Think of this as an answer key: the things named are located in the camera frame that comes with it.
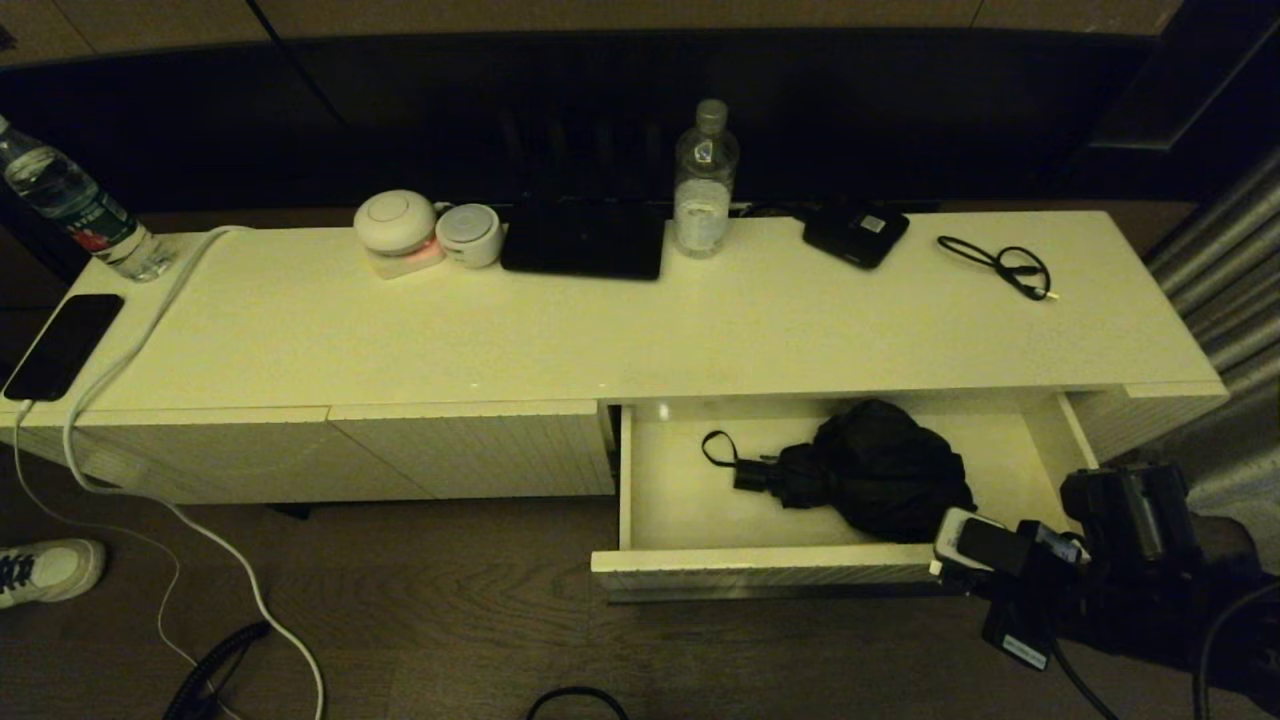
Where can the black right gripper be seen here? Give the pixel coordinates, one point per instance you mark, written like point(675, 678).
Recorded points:
point(1045, 600)

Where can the black umbrella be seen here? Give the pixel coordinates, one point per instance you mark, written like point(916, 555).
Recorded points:
point(880, 470)

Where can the white cabinet drawer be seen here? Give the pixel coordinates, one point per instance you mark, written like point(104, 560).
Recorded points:
point(690, 500)

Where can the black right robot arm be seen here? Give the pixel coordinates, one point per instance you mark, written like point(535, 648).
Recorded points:
point(1160, 620)

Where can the white low cabinet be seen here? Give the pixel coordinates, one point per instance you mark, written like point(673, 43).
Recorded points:
point(400, 330)

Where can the small black labelled device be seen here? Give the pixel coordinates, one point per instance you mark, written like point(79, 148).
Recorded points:
point(855, 235)

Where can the clear bottle with grey cap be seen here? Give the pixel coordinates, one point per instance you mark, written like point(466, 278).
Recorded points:
point(703, 208)

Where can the black flat tablet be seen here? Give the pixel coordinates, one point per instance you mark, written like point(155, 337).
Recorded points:
point(585, 238)

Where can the small white round speaker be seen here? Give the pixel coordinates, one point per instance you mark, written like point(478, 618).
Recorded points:
point(468, 236)

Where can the white dome-shaped device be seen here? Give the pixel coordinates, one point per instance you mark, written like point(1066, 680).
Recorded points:
point(395, 220)

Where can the white sneaker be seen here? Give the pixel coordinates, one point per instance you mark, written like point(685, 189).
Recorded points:
point(50, 572)

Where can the black smartphone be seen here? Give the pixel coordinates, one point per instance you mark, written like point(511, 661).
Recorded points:
point(63, 343)

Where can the water bottle with green label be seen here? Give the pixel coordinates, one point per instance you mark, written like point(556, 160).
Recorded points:
point(70, 200)

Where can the dark grey door frame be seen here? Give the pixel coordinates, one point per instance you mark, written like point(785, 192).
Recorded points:
point(1150, 136)

